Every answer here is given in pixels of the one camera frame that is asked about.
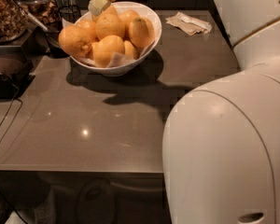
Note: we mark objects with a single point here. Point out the glass jar of nuts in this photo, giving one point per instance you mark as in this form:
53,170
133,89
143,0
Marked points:
12,21

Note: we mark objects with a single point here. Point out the crumpled paper napkin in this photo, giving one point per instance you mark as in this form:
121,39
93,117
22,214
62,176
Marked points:
188,24

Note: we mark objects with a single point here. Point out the white ceramic bowl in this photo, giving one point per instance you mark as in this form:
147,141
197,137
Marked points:
120,7

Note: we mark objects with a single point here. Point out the glass jar with dried snacks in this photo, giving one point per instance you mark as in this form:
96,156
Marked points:
45,11

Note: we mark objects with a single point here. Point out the black appliance on left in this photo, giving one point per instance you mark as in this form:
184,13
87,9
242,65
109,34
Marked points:
15,75

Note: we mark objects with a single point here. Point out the black wire cup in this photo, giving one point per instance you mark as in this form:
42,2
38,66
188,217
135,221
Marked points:
70,13

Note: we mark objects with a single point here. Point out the large orange front left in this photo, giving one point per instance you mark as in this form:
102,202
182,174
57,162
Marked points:
75,41

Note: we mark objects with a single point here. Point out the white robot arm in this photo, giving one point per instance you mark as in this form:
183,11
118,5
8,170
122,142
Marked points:
221,141

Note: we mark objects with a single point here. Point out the small orange front right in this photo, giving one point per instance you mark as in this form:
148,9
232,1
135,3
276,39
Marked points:
130,50

